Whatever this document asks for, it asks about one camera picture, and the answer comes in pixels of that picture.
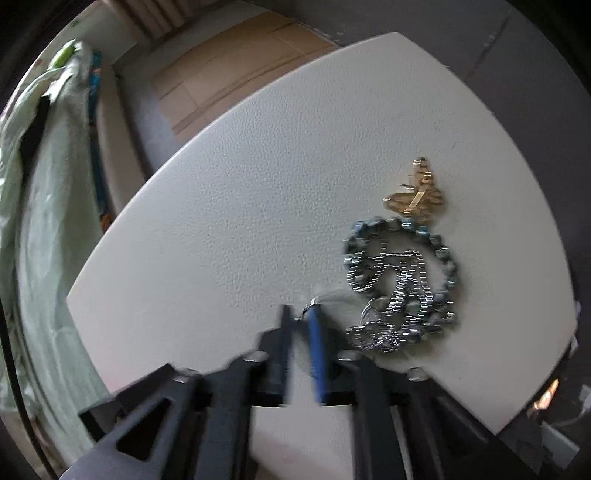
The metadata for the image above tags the green bed sheet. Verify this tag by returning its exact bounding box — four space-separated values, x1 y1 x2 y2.
0 106 112 457

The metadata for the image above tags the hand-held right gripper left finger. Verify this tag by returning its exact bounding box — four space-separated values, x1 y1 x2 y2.
60 305 296 480

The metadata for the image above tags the silver chain necklace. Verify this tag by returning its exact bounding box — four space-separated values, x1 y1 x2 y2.
300 248 438 326

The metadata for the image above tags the blue beaded bracelet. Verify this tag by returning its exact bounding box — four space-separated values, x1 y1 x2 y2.
342 217 463 341

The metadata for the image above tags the flat brown cardboard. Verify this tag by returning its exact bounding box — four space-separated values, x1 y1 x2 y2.
150 11 341 136

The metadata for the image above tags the gold butterfly hair clip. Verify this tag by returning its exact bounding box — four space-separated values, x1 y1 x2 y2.
382 157 447 219

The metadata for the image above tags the bright green item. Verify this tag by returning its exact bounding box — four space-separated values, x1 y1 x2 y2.
52 40 80 68

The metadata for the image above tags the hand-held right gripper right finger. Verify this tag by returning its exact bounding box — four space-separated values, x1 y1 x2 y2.
302 305 543 480

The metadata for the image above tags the white square table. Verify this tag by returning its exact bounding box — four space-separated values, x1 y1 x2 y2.
66 31 579 480

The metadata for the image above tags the pink curtain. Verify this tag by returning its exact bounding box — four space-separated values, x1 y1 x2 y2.
108 0 252 42

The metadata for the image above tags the blue cartoon print bed frame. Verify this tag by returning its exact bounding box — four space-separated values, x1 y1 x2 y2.
86 51 115 232

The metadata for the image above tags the silver ring pendant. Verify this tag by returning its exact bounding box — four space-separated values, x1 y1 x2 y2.
346 300 403 354

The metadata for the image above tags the pale green duvet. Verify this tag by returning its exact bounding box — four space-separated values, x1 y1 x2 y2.
0 44 90 155

